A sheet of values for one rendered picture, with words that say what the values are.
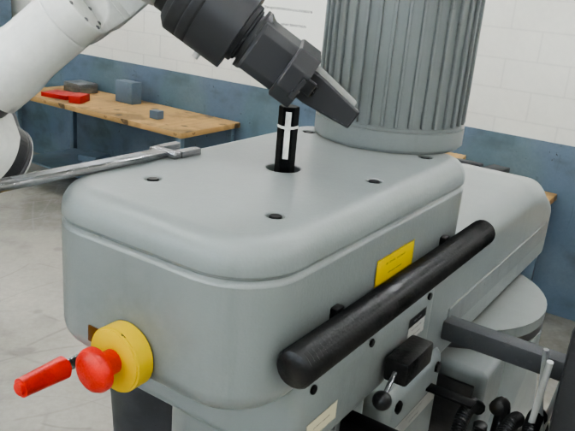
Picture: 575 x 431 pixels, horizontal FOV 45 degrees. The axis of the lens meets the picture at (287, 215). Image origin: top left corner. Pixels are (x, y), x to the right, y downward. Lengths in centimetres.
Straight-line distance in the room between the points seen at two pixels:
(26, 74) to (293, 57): 26
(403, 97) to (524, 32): 415
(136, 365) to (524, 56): 454
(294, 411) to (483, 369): 54
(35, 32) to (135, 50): 623
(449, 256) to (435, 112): 18
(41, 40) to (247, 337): 35
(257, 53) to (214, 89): 562
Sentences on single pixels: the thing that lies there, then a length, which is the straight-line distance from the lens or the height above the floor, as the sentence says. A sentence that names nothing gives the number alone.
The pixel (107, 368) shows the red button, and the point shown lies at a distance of 59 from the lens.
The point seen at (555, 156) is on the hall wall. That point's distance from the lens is 498.
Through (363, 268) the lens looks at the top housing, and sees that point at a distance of 66.
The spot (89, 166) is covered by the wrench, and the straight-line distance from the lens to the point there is 68.
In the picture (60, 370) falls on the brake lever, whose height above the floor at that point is 171.
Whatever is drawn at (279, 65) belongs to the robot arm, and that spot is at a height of 200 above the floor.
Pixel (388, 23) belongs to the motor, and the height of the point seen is 204.
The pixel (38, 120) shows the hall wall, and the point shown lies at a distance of 822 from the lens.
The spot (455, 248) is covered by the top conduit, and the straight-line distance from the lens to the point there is 82.
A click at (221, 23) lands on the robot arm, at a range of 67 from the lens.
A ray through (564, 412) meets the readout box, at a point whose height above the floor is 161.
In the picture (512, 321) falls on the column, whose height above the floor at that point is 156.
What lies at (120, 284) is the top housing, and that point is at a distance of 61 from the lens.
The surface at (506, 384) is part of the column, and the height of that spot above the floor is 146.
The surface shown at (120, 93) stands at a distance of 667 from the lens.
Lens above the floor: 208
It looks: 19 degrees down
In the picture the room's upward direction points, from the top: 5 degrees clockwise
